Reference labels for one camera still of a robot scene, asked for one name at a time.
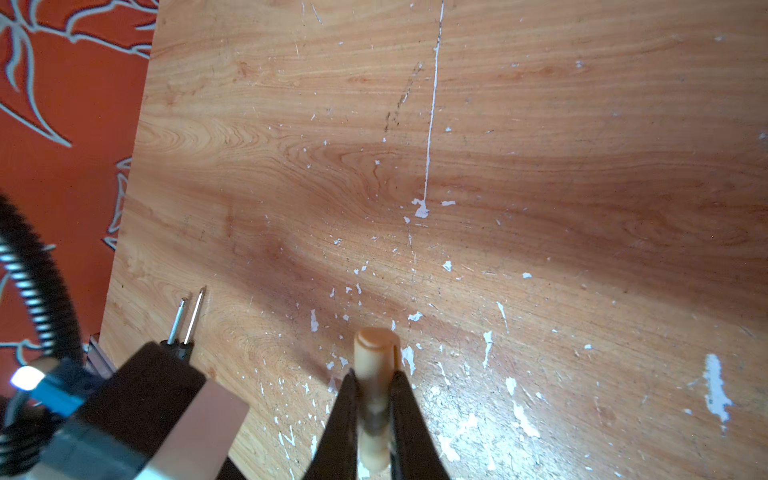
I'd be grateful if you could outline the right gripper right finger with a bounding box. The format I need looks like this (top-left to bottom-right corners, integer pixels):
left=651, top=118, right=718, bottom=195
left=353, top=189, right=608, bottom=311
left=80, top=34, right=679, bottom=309
left=389, top=370, right=450, bottom=480

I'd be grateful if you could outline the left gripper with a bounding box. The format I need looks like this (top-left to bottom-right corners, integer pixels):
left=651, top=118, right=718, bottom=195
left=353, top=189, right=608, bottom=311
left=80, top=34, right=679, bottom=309
left=1, top=342, right=249, bottom=479

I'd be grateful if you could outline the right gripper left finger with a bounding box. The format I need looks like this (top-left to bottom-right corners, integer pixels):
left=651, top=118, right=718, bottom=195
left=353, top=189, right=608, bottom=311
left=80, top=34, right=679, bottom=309
left=303, top=369, right=360, bottom=480

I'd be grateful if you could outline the beige pen cap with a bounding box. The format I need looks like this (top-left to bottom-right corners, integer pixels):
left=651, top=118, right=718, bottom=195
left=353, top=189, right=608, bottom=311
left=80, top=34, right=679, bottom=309
left=353, top=327, right=401, bottom=474

